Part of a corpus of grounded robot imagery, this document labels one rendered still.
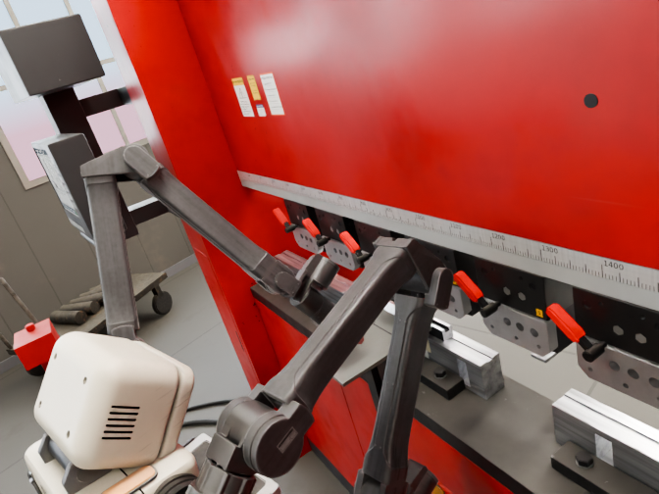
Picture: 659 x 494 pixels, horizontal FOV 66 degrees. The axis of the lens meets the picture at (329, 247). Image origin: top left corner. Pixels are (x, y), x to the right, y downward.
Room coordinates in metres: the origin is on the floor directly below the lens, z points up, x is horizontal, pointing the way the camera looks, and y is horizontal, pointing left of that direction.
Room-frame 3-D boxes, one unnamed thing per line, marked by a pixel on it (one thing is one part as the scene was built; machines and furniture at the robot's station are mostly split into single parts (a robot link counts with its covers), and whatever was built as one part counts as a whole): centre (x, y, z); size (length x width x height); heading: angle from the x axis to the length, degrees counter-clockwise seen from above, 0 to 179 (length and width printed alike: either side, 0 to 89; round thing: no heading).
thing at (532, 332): (0.78, -0.32, 1.18); 0.15 x 0.09 x 0.17; 26
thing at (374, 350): (1.06, -0.02, 1.00); 0.26 x 0.18 x 0.01; 116
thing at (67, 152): (1.97, 0.84, 1.42); 0.45 x 0.12 x 0.36; 31
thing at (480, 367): (1.07, -0.18, 0.92); 0.39 x 0.06 x 0.10; 26
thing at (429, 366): (1.06, -0.12, 0.89); 0.30 x 0.05 x 0.03; 26
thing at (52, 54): (2.05, 0.80, 1.52); 0.51 x 0.25 x 0.85; 31
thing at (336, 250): (1.32, -0.06, 1.18); 0.15 x 0.09 x 0.17; 26
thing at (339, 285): (1.62, 0.08, 0.92); 0.50 x 0.06 x 0.10; 26
